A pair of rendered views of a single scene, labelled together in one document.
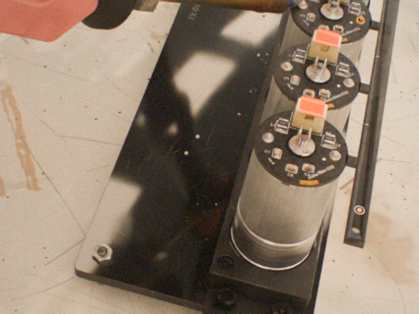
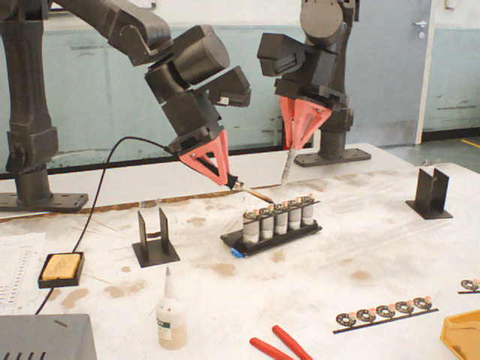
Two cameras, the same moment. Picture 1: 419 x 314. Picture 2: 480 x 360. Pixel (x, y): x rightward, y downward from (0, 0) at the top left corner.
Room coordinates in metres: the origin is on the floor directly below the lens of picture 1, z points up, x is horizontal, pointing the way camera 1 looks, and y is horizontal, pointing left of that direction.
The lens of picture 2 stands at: (-0.26, -0.51, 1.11)
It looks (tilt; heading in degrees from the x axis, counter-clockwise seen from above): 21 degrees down; 52
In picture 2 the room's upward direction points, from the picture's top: straight up
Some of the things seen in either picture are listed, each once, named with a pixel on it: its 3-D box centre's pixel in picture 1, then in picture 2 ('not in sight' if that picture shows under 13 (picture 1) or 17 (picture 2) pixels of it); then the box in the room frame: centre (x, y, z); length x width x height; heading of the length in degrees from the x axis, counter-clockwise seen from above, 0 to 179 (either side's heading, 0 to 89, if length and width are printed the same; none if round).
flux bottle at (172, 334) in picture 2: not in sight; (170, 305); (-0.05, -0.13, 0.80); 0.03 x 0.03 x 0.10
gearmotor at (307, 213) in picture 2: not in sight; (306, 212); (0.26, -0.03, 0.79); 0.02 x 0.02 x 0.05
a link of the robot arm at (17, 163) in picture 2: not in sight; (31, 153); (-0.06, 0.37, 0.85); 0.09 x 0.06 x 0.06; 30
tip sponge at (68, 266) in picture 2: not in sight; (62, 268); (-0.11, 0.09, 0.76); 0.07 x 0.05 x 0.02; 62
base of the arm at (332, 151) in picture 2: not in sight; (332, 143); (0.61, 0.21, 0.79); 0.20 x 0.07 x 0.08; 161
